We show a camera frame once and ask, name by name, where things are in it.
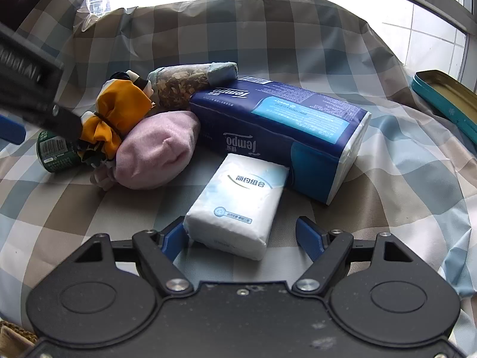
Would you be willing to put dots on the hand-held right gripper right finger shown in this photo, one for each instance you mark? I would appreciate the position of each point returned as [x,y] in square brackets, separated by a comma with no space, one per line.
[309,236]

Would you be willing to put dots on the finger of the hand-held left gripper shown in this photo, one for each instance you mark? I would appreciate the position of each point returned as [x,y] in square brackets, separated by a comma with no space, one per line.
[11,128]
[63,123]

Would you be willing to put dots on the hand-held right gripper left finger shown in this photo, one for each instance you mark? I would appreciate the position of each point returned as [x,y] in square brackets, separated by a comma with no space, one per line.
[173,240]

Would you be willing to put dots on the orange patterned cloth bundle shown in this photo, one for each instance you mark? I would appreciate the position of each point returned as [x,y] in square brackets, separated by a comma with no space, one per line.
[119,100]

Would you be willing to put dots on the white tissue pack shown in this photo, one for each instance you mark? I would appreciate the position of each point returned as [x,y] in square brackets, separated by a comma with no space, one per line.
[234,201]

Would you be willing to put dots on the pink cloth bundle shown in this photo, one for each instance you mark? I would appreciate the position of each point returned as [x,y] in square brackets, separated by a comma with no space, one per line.
[156,153]

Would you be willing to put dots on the green can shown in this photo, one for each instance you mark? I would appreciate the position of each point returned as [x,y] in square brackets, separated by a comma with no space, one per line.
[56,154]

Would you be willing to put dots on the checked bed sheet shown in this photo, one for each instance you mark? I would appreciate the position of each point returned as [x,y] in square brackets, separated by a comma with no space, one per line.
[391,179]

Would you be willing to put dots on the blue tissue pack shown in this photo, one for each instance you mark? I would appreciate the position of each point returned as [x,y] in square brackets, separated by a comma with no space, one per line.
[283,126]

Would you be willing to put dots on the clear bag of dried flowers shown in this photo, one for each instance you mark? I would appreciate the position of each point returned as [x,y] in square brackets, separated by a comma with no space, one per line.
[179,85]

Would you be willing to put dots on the tan woven mat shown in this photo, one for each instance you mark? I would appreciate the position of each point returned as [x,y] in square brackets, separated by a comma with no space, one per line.
[15,333]

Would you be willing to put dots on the checked pillow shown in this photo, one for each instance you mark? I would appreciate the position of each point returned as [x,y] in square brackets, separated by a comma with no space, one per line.
[242,33]

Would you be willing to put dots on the teal tin lid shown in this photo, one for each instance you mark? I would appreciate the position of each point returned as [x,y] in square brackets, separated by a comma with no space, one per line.
[447,89]

